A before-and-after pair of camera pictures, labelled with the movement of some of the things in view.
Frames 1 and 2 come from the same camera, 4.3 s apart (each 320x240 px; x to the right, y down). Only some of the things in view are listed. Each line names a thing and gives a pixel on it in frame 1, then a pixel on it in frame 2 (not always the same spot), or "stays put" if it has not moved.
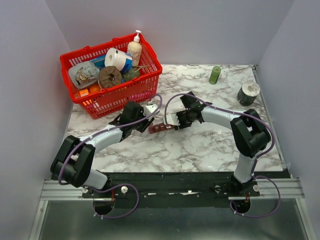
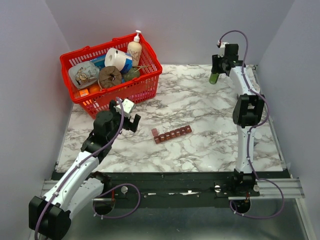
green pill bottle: (214, 75) stays put
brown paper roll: (108, 76) stays put
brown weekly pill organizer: (158, 127) to (158, 138)
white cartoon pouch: (83, 74) stays put
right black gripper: (182, 126) to (214, 68)
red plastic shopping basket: (143, 89) stays put
